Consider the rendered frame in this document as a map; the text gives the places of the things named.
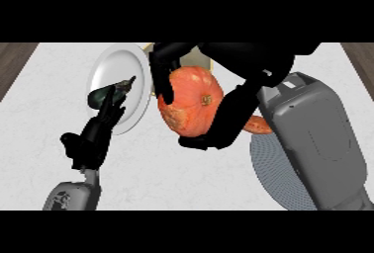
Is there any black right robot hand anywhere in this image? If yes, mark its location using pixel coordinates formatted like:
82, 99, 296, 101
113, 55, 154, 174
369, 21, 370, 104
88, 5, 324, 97
147, 42, 322, 151

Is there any white plate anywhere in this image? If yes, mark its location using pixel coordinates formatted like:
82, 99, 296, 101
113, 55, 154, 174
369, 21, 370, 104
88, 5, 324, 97
85, 42, 153, 136

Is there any grey round placemat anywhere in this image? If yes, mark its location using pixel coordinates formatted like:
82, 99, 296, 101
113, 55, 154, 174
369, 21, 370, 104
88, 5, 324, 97
248, 132, 319, 211

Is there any cream bowl with yellow rim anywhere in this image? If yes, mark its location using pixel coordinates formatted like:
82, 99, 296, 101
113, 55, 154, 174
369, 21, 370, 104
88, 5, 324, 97
141, 42, 215, 97

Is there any orange sweet potato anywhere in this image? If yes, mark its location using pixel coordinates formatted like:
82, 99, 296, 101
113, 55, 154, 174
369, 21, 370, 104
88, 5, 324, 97
240, 115, 274, 135

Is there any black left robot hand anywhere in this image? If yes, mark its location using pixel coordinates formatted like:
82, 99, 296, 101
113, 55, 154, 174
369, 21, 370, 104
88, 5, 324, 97
58, 86, 128, 172

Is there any dark green eggplant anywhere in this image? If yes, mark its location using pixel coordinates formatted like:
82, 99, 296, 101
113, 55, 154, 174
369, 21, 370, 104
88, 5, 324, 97
85, 75, 137, 110

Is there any orange squash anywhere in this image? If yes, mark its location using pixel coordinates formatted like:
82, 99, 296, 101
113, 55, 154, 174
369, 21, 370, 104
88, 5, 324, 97
156, 65, 224, 138

